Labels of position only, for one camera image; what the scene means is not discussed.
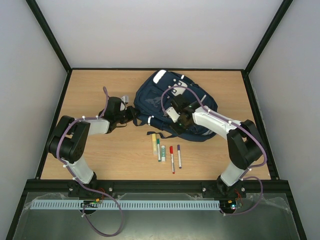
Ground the yellow highlighter pen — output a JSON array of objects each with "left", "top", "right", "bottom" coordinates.
[{"left": 151, "top": 133, "right": 158, "bottom": 156}]

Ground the navy blue student backpack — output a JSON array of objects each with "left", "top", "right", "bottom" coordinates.
[{"left": 133, "top": 69, "right": 218, "bottom": 142}]

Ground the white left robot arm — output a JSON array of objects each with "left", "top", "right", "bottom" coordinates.
[{"left": 46, "top": 97, "right": 140, "bottom": 185}]

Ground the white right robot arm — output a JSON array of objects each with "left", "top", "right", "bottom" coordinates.
[{"left": 171, "top": 94, "right": 265, "bottom": 196}]

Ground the purple marker pen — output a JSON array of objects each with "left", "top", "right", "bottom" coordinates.
[{"left": 177, "top": 144, "right": 182, "bottom": 169}]

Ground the red marker pen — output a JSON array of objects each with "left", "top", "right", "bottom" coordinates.
[{"left": 169, "top": 146, "right": 175, "bottom": 174}]

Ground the green marker pen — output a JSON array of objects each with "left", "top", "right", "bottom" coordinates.
[{"left": 156, "top": 138, "right": 161, "bottom": 162}]

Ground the white glue stick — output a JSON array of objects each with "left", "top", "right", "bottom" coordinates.
[{"left": 161, "top": 145, "right": 166, "bottom": 162}]

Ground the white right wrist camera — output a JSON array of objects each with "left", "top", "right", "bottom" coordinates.
[{"left": 165, "top": 106, "right": 180, "bottom": 123}]

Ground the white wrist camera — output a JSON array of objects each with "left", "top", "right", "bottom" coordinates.
[
  {"left": 165, "top": 106, "right": 180, "bottom": 123},
  {"left": 121, "top": 95, "right": 129, "bottom": 105}
]

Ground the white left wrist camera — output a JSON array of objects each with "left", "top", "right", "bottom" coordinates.
[{"left": 121, "top": 95, "right": 129, "bottom": 105}]

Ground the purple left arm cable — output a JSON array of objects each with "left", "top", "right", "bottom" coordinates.
[{"left": 56, "top": 86, "right": 125, "bottom": 238}]

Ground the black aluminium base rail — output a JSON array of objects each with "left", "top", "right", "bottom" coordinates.
[{"left": 24, "top": 178, "right": 291, "bottom": 200}]

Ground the light blue cable duct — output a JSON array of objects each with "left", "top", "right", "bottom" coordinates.
[{"left": 30, "top": 199, "right": 221, "bottom": 211}]

